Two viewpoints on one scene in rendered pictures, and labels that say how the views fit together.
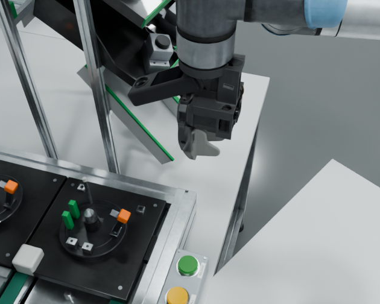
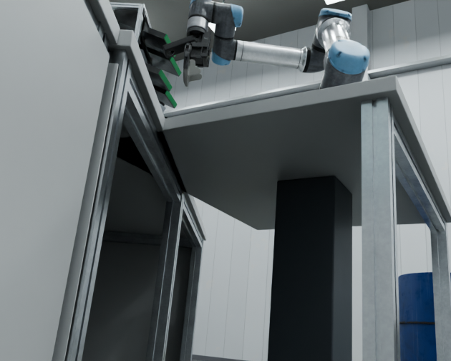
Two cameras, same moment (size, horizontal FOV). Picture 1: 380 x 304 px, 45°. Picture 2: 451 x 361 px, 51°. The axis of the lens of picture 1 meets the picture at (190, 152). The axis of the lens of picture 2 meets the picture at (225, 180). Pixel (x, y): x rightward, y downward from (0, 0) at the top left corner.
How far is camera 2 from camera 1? 1.67 m
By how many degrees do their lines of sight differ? 68
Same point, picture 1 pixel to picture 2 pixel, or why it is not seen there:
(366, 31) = (252, 49)
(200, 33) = (198, 13)
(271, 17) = (221, 11)
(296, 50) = not seen: outside the picture
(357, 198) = not seen: hidden behind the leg
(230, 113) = (207, 43)
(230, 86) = (207, 38)
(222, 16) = (205, 10)
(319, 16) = (235, 11)
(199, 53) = (197, 19)
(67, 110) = not seen: hidden behind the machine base
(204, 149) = (193, 69)
